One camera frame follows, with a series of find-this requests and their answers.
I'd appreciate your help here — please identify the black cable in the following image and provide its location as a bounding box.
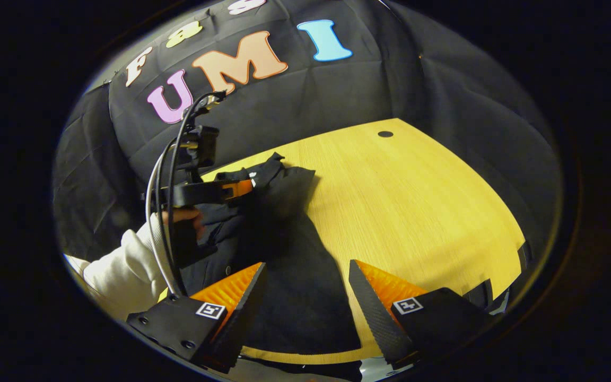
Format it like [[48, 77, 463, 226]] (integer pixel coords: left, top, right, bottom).
[[165, 93, 216, 298]]

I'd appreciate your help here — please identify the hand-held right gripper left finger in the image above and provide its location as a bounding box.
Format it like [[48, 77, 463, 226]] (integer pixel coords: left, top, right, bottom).
[[126, 262, 268, 374]]

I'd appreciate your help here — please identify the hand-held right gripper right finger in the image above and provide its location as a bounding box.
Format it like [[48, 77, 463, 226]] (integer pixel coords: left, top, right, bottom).
[[348, 259, 497, 367]]

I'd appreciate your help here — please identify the black button shirt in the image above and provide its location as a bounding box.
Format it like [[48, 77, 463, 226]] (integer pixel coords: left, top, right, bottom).
[[170, 152, 362, 356]]

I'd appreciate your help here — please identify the white cable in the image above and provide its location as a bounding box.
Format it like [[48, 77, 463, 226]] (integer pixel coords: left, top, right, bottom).
[[145, 141, 184, 298]]

